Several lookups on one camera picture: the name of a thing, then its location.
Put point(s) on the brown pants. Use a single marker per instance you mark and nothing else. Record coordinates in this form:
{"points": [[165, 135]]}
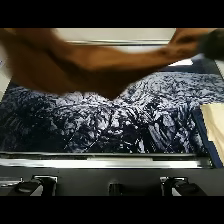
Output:
{"points": [[100, 68]]}

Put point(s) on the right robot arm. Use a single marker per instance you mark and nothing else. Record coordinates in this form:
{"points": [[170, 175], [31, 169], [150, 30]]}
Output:
{"points": [[213, 45]]}

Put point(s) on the blue garment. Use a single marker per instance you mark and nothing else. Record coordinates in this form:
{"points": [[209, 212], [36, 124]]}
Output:
{"points": [[202, 133]]}

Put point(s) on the cream garment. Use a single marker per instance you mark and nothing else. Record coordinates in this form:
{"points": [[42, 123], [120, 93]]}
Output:
{"points": [[216, 126]]}

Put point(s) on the silver frame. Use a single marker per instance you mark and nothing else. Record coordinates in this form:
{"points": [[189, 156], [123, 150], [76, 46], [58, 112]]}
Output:
{"points": [[100, 163]]}

